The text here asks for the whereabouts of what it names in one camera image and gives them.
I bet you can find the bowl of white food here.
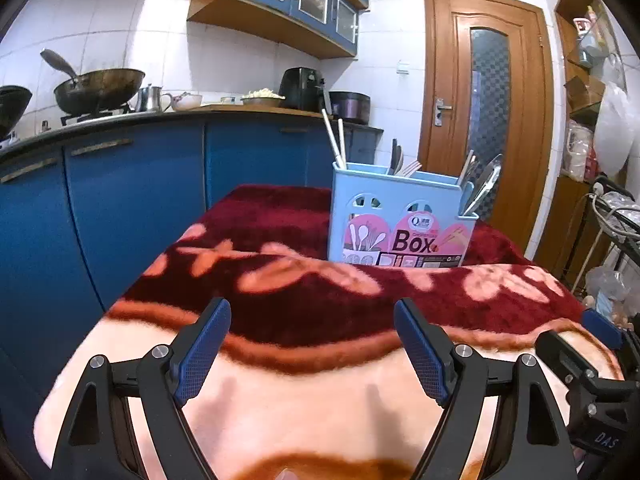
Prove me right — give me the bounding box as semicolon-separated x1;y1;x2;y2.
241;89;287;107

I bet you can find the red floral blanket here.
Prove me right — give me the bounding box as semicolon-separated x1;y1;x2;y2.
35;184;626;480

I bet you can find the steel kettle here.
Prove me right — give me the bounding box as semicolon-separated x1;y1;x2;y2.
135;85;172;112

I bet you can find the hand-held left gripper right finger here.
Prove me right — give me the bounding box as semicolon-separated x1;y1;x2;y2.
393;297;576;480

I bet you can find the cardboard box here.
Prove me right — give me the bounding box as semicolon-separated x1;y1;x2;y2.
565;76;606;111

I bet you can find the metal spatula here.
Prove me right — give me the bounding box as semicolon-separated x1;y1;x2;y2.
40;48;81;83

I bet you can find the blue wall cabinet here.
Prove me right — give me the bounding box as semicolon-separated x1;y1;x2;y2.
187;0;371;59

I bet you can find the blue kitchen base cabinet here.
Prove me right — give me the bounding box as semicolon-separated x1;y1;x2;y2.
0;105;383;461

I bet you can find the white plastic bag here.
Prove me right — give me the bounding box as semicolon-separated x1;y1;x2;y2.
592;55;631;176

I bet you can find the brass cabinet handle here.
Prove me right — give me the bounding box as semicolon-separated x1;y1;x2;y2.
70;138;133;157
0;157;58;183

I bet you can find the light blue utensil holder box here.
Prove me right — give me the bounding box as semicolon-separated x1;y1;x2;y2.
327;161;480;267

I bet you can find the black air fryer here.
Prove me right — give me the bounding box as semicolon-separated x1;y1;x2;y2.
278;67;326;112

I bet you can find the clear bag with pink contents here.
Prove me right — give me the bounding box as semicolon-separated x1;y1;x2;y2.
562;120;596;182

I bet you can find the wooden door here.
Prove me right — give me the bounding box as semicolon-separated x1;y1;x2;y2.
417;0;556;256

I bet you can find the dark rice cooker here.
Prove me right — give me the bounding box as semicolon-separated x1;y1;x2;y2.
328;91;371;123

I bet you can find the pale chopstick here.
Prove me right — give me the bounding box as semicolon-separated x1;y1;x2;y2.
321;108;347;170

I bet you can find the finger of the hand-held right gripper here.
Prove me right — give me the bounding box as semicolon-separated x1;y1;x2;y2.
534;329;598;391
581;308;626;351

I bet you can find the black pan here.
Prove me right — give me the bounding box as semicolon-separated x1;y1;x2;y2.
0;85;33;141

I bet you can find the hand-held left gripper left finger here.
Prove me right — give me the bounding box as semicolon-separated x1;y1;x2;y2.
52;297;232;480

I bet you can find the wooden shelf unit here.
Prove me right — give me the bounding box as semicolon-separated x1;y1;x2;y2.
532;0;640;281

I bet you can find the light blue plastic container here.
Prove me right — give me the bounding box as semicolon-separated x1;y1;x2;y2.
574;6;608;68

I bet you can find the black wok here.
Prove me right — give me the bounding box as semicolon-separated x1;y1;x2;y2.
53;68;146;116

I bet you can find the large shiny metal spoon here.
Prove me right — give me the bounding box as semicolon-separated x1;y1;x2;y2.
459;154;503;217

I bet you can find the gas stove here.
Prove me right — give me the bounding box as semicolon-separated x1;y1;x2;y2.
60;105;138;126

